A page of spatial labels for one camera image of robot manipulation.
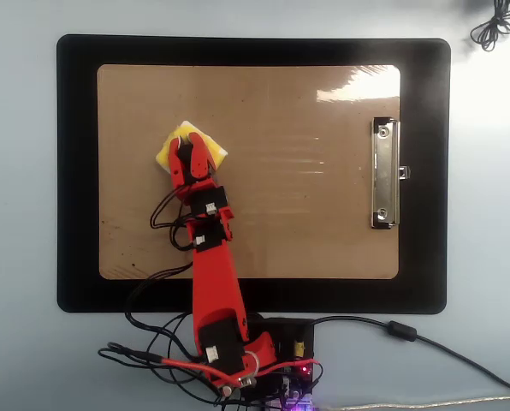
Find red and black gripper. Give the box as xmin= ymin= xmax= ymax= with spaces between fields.
xmin=168 ymin=131 xmax=231 ymax=218

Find yellow sponge with black knob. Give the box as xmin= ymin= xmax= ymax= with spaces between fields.
xmin=154 ymin=120 xmax=229 ymax=179

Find black robot base with electronics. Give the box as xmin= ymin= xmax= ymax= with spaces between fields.
xmin=246 ymin=316 xmax=317 ymax=410

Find brown clipboard board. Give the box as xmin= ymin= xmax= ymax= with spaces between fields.
xmin=96 ymin=63 xmax=401 ymax=281

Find black rubber mat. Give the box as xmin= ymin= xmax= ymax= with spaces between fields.
xmin=56 ymin=33 xmax=452 ymax=314

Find silver metal clipboard clip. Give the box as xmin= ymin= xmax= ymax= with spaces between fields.
xmin=369 ymin=116 xmax=412 ymax=230

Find thin black servo wires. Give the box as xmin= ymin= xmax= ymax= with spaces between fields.
xmin=98 ymin=188 xmax=239 ymax=408

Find red wire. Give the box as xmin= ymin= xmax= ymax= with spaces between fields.
xmin=160 ymin=357 xmax=325 ymax=387

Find black power cable with ferrite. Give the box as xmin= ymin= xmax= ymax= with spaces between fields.
xmin=312 ymin=315 xmax=510 ymax=395

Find coiled thin black cable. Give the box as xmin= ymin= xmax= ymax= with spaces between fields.
xmin=468 ymin=0 xmax=510 ymax=52

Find silver braided USB cable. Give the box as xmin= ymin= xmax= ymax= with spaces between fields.
xmin=318 ymin=396 xmax=510 ymax=411

